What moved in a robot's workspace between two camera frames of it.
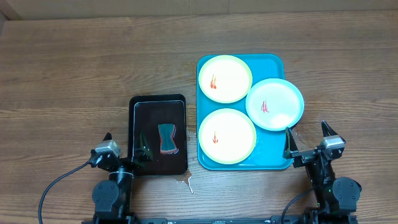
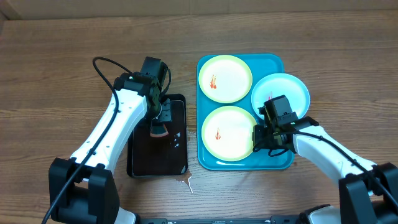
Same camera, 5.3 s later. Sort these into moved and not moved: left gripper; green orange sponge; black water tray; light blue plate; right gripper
Moved: light blue plate; green orange sponge; right gripper; left gripper
Not moved: black water tray
